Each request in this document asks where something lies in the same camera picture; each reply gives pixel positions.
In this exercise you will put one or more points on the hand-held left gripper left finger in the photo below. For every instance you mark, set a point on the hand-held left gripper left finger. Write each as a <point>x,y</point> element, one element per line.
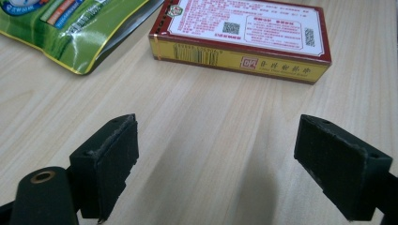
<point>106,168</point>

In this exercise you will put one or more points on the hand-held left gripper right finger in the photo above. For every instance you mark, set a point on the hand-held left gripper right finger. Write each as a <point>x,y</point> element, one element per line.
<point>338,168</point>

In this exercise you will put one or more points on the yellow green spout pouch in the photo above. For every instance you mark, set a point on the yellow green spout pouch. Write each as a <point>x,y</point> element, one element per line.
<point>62,28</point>

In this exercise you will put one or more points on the red and yellow box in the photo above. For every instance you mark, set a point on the red and yellow box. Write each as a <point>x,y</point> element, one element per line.
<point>244,31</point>

